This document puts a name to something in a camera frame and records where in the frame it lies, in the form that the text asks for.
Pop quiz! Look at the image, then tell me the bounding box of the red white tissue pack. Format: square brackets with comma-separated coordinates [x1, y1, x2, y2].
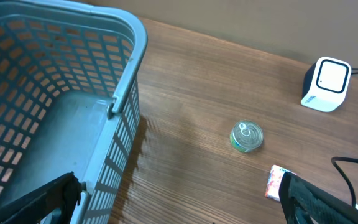
[264, 165, 295, 202]

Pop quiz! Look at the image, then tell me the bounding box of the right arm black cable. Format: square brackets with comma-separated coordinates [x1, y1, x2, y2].
[330, 156, 358, 209]

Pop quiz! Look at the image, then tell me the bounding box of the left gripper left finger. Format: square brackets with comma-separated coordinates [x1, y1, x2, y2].
[0, 172, 82, 224]

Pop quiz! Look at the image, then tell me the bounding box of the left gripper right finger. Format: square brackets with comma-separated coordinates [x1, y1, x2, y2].
[279, 172, 358, 224]

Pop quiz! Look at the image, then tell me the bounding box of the white barcode scanner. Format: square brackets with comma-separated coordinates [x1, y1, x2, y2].
[301, 57, 351, 113]

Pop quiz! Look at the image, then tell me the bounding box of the green tin can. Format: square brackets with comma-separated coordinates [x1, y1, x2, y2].
[229, 120, 264, 152]

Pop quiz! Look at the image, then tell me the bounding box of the grey plastic shopping basket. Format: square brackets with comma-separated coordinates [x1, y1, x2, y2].
[0, 1, 147, 223]

